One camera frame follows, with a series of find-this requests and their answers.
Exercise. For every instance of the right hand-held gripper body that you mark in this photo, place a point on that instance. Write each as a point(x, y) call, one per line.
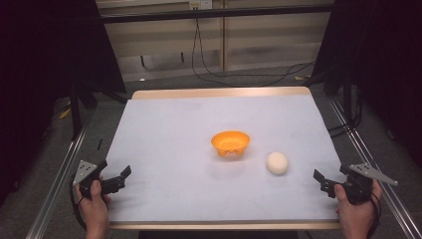
point(360, 184)

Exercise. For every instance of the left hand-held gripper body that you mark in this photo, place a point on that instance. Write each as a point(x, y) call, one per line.
point(85, 170)

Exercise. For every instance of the white round ball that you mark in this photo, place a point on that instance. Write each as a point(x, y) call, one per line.
point(277, 163)

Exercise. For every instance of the orange plastic bowl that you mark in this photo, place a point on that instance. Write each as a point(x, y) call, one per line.
point(230, 143)

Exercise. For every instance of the person's left hand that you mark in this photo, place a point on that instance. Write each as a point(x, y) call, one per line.
point(94, 207)

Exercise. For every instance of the person's right hand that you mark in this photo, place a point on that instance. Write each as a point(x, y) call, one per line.
point(356, 214)

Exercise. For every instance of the black metal stand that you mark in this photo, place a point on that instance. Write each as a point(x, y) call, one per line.
point(75, 113)

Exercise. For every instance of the yellow floor tape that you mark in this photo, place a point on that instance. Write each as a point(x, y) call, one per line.
point(65, 113)
point(302, 78)

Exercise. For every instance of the white table mat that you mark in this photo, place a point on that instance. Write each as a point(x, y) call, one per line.
point(185, 179)

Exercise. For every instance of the black curtain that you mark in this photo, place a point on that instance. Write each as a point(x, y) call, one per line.
point(40, 66)
point(381, 49)

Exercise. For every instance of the aluminium frame rail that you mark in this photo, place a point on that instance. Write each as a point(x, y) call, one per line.
point(381, 169)
point(56, 186)

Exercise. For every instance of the black horizontal frame bar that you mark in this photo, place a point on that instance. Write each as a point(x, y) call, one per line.
point(215, 13)

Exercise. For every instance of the white wall socket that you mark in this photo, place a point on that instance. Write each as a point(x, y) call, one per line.
point(200, 4)

